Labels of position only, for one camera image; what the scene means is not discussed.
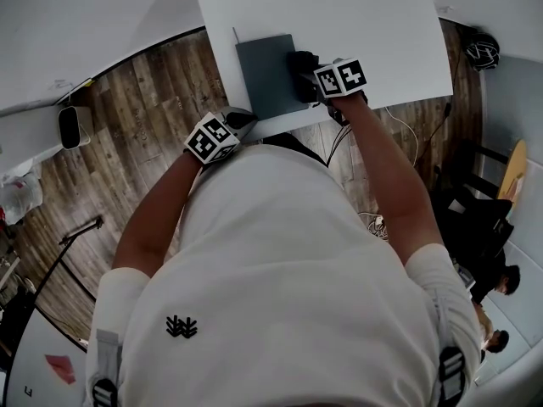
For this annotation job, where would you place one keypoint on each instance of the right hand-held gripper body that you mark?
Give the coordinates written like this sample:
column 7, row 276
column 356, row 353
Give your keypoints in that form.
column 339, row 76

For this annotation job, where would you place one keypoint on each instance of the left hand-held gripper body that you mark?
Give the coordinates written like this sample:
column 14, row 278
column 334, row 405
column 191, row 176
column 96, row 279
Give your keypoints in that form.
column 210, row 140

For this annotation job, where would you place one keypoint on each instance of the dark grey notebook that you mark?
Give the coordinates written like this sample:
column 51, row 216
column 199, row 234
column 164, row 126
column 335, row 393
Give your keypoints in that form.
column 267, row 79

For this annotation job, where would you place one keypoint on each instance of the person's left forearm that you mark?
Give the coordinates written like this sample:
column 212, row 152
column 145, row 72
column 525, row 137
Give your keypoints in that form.
column 157, row 214

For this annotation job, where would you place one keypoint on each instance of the person's right forearm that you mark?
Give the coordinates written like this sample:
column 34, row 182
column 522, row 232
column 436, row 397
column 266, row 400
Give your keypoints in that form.
column 390, row 176

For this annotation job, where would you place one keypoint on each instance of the white table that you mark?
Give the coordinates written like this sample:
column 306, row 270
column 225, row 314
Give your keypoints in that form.
column 339, row 19

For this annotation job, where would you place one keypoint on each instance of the dark pen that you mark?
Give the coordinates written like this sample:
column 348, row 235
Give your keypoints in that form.
column 235, row 35

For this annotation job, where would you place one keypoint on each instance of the white trash bin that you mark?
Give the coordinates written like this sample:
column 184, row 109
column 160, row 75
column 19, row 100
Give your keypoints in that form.
column 72, row 125

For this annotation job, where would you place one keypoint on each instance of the black and white helmet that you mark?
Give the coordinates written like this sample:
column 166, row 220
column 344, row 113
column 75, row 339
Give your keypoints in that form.
column 481, row 51

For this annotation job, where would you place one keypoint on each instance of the person's white shirt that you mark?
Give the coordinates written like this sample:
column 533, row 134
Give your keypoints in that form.
column 275, row 291

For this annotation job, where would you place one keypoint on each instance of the black tripod stand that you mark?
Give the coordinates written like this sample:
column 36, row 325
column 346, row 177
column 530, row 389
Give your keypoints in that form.
column 63, row 248

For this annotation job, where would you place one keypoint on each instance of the black chair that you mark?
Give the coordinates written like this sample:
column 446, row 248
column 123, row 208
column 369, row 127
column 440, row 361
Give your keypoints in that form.
column 471, row 210

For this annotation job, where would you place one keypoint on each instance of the yellow round table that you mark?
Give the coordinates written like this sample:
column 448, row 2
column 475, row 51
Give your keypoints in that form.
column 513, row 172

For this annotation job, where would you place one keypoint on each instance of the white plastic bag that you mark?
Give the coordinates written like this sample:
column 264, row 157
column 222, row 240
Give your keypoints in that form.
column 19, row 195

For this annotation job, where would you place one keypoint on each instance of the red paper sheet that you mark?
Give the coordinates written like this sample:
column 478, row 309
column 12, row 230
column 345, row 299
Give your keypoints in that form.
column 61, row 367

